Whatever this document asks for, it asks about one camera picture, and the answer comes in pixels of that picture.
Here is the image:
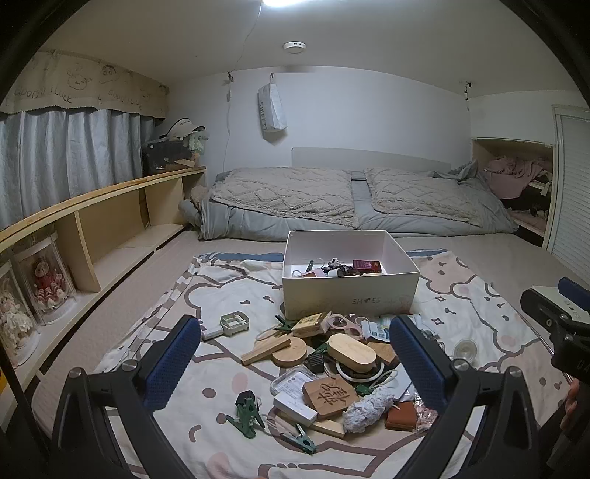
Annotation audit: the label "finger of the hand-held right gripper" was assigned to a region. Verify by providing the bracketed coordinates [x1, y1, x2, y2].
[520, 290, 579, 344]
[557, 276, 590, 301]

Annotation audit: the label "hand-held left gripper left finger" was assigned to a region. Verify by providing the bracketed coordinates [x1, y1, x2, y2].
[48, 314, 204, 479]

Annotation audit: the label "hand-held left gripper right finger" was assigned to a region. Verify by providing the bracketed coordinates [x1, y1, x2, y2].
[388, 314, 542, 479]

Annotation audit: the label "oval wooden box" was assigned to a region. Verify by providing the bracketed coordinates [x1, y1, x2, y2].
[327, 334, 378, 375]

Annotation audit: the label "white shoe box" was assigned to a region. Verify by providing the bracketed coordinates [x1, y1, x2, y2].
[281, 230, 421, 322]

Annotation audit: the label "person's right hand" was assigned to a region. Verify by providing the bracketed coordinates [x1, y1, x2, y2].
[563, 378, 590, 431]

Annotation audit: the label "plain wooden square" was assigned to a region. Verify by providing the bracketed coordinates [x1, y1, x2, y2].
[366, 341, 399, 367]

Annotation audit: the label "clear tape roll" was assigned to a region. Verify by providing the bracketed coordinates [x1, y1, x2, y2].
[453, 338, 478, 362]

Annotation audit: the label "brown leather wallet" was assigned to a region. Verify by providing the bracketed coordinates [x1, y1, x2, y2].
[385, 402, 418, 432]

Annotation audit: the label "pink glasses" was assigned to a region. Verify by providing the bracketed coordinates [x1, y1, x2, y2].
[323, 312, 365, 342]

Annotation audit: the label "cartoon printed blanket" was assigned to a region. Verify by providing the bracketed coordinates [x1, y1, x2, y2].
[32, 249, 572, 479]

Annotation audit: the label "wooden wedge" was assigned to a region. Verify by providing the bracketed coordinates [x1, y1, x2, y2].
[240, 335, 292, 367]

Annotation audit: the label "carved wooden coaster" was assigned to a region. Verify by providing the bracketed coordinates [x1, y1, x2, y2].
[302, 375, 359, 420]

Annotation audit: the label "white louvered door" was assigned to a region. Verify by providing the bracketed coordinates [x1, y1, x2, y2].
[544, 105, 590, 268]

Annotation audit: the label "flat wooden board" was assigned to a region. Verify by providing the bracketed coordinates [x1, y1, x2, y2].
[277, 410, 346, 438]

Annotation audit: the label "printed wooden block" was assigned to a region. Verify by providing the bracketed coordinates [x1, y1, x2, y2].
[291, 312, 332, 339]

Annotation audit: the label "round wooden disc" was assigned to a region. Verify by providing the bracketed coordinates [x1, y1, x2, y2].
[272, 338, 309, 368]

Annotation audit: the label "clear plastic case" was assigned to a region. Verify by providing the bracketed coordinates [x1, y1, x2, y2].
[271, 365, 319, 397]

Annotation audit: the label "white rectangular power bank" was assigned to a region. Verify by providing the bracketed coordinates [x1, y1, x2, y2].
[273, 394, 319, 424]

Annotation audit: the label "pink clothes pile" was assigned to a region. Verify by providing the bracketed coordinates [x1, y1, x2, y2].
[484, 155, 554, 199]

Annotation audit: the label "bear doll in clear case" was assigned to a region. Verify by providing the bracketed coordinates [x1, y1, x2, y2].
[11, 232, 79, 325]

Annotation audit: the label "wooden shelf unit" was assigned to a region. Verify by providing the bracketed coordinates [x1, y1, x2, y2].
[0, 166, 207, 383]

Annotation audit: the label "wooden closet niche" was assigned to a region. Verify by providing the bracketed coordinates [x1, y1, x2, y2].
[471, 137, 558, 249]

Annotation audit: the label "white doll in clear case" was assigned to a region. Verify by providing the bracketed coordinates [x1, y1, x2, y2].
[0, 260, 40, 369]

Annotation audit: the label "beige quilted blanket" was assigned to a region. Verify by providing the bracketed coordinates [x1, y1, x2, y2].
[364, 167, 496, 226]
[209, 167, 355, 228]

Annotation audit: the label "dark bag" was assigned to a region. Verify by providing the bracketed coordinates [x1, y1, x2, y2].
[142, 138, 194, 176]

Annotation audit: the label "white headboard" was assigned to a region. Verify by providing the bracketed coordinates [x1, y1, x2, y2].
[291, 147, 451, 173]

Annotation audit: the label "green plush toy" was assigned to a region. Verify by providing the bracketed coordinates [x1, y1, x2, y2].
[184, 130, 209, 155]

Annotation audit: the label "grey curtain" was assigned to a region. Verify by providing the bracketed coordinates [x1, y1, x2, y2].
[0, 111, 155, 231]

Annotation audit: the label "white cap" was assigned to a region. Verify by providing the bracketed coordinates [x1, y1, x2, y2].
[159, 117, 206, 139]

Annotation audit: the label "hanging white paper bag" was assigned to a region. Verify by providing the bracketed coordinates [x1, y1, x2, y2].
[257, 83, 289, 141]

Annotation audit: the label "beige doodle curtain valance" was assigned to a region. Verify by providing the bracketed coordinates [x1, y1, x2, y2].
[0, 50, 170, 121]

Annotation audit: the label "white string ball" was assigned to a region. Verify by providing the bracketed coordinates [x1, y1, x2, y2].
[342, 386, 397, 434]

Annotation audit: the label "white ring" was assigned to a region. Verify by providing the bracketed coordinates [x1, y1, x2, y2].
[336, 359, 385, 382]

